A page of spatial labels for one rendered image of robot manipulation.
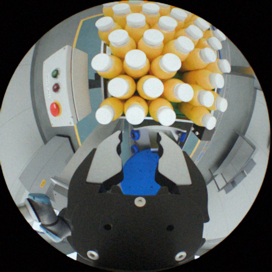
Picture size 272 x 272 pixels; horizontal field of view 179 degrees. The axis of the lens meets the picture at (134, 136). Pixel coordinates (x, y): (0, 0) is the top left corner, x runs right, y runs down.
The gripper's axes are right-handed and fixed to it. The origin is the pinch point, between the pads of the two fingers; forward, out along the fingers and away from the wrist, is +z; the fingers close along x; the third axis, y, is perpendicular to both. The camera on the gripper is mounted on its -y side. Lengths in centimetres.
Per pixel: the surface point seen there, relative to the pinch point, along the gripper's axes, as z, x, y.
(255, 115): 86, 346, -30
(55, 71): 3.6, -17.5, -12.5
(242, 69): 11, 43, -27
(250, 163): 18, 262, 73
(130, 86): 9.4, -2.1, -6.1
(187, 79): 19.2, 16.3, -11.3
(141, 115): 6.6, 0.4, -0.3
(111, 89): 6.5, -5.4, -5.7
